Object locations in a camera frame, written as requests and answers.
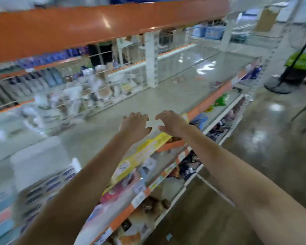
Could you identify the person's left hand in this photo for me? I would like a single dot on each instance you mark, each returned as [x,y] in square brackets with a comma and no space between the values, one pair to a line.
[134,127]

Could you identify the person's right hand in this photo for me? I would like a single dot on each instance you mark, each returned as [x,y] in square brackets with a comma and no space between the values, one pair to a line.
[172,122]

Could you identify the blue white eraser box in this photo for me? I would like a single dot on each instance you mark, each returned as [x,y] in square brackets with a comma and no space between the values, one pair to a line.
[41,176]

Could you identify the box of pink-blue erasers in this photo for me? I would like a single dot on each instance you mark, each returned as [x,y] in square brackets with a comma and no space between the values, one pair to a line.
[0,222]

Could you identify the person's right forearm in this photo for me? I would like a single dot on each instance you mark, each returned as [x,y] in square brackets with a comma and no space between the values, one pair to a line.
[255,186]

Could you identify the person's left forearm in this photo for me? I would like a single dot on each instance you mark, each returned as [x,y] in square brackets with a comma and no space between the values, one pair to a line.
[71,196]

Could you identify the white orange metal shelf unit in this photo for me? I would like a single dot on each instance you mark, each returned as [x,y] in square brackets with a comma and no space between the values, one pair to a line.
[117,28]

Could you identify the blue small snack packet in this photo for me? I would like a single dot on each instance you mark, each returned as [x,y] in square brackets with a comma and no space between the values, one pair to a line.
[199,121]

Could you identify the yellow price label strip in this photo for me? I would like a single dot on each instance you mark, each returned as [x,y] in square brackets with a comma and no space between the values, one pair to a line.
[140,158]

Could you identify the green packet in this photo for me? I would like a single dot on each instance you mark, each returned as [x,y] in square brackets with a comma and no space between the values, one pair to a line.
[220,101]

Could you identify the pile of white packets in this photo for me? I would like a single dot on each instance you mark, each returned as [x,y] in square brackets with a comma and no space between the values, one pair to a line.
[86,97]

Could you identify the orange snack packet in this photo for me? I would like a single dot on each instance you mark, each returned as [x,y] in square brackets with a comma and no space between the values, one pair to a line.
[137,222]

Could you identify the row of blue bottles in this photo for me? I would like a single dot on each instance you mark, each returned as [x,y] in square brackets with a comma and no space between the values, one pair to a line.
[35,74]

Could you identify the blue paper scrap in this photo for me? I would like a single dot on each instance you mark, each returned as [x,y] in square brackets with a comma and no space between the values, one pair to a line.
[169,236]

